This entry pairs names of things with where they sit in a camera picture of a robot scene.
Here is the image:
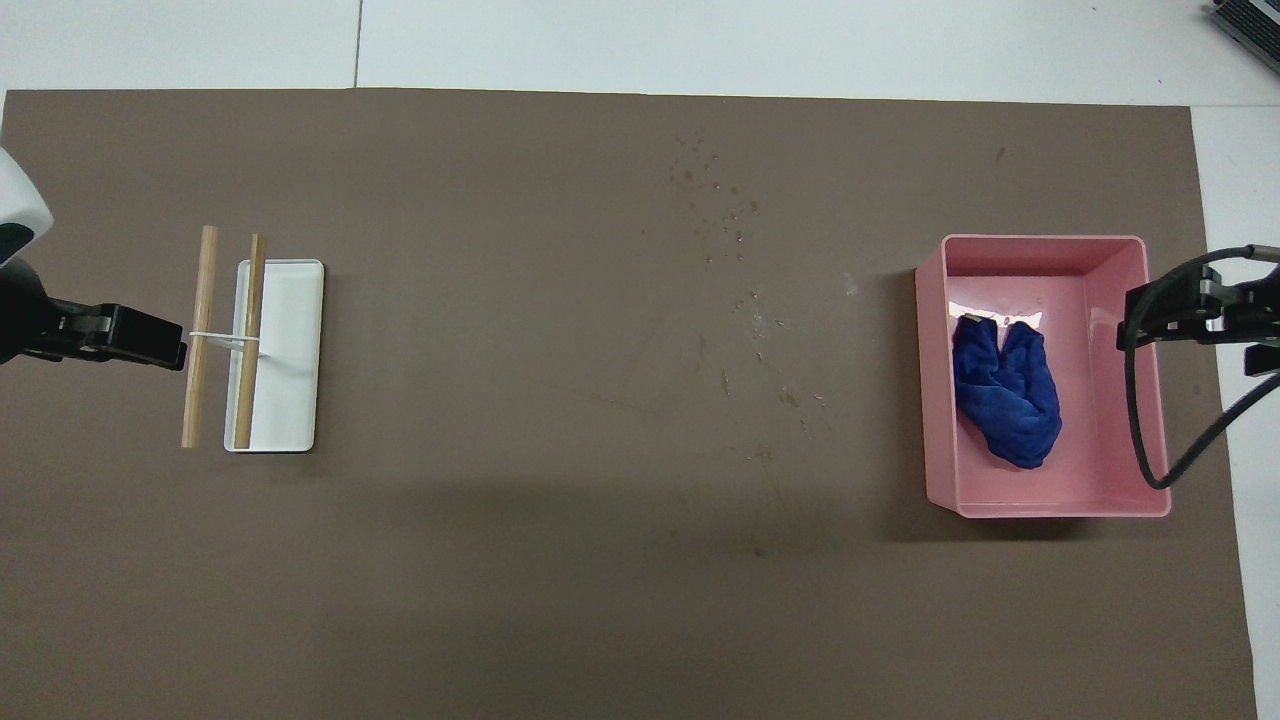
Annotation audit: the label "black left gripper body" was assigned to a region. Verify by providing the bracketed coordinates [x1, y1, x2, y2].
[0, 257, 113, 367]

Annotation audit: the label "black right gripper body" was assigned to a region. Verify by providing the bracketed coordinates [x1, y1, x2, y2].
[1194, 260, 1280, 378]

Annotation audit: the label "blue towel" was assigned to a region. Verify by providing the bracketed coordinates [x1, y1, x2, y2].
[950, 314, 1064, 471]

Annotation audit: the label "white towel rack base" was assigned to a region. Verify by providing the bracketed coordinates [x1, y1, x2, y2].
[224, 258, 326, 454]

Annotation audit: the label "spilled water droplets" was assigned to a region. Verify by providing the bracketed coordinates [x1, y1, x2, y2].
[668, 128, 763, 263]

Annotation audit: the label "wooden rack rod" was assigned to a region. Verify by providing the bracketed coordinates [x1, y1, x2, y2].
[180, 224, 220, 450]
[232, 233, 270, 451]

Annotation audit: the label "pink plastic bin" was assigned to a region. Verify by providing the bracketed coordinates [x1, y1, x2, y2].
[914, 234, 1174, 520]

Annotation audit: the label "dark striped device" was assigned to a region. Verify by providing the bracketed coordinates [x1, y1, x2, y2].
[1208, 0, 1280, 53]

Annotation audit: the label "brown table mat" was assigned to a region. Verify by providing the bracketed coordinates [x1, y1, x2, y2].
[0, 87, 1258, 720]

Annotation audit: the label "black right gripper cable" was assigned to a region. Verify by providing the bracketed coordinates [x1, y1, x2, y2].
[1121, 244, 1280, 492]

